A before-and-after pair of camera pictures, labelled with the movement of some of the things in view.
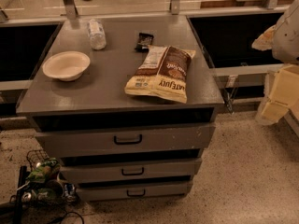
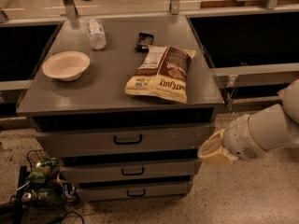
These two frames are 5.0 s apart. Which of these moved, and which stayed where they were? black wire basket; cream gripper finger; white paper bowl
Moved: cream gripper finger
Stayed: black wire basket; white paper bowl
